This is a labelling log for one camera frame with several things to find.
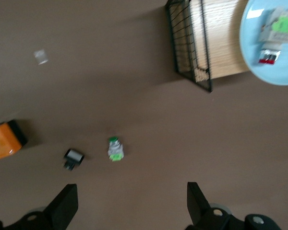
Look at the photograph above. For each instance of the green push button switch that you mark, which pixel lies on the green push button switch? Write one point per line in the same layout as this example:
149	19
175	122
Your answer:
115	149

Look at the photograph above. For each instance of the orange button enclosure box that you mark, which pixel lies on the orange button enclosure box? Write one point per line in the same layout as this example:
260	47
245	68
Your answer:
4	141

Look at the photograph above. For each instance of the small black switch module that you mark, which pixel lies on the small black switch module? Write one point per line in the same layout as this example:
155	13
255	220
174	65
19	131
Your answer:
74	157

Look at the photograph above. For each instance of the wooden tray black mesh sides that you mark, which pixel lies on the wooden tray black mesh sides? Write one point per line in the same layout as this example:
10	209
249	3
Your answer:
218	36

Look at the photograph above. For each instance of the light blue round plate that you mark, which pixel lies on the light blue round plate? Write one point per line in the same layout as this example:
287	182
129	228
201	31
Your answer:
285	72

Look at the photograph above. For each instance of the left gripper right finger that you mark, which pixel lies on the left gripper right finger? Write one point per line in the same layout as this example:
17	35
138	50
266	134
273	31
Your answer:
198	210

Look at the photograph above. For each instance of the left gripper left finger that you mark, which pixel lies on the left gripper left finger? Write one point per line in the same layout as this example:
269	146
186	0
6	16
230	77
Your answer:
61	210

